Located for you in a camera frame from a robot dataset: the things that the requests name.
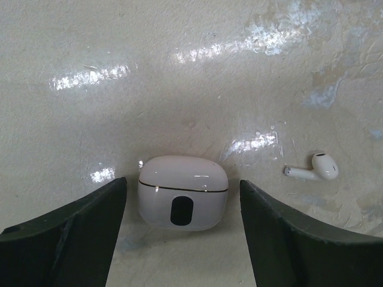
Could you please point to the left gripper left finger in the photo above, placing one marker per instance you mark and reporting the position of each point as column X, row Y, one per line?
column 69, row 246

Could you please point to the white earbud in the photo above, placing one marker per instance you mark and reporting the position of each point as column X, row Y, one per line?
column 323, row 168

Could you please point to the pink earbud charging case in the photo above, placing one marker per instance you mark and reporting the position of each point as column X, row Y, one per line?
column 182, row 193

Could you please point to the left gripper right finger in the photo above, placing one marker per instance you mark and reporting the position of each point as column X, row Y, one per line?
column 289, row 248

